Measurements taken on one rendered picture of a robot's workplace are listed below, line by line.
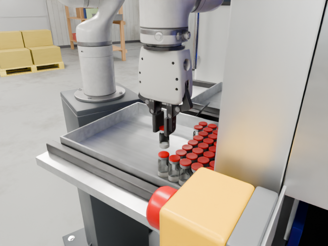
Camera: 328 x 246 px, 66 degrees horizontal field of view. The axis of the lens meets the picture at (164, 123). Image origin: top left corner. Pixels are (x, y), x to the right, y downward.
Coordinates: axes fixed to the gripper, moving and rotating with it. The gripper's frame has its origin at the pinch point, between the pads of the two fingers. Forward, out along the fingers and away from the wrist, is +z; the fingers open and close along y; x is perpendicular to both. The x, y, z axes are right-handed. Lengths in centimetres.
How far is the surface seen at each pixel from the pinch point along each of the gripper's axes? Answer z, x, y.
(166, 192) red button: -6.5, 23.7, -16.5
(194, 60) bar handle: 3, -74, 32
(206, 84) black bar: 6, -49, 14
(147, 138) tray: 6.9, -2.6, 6.6
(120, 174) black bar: 5.1, 12.9, 0.4
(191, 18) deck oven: 0, -393, 211
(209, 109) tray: 4.3, -22.3, 0.1
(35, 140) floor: 96, -67, 195
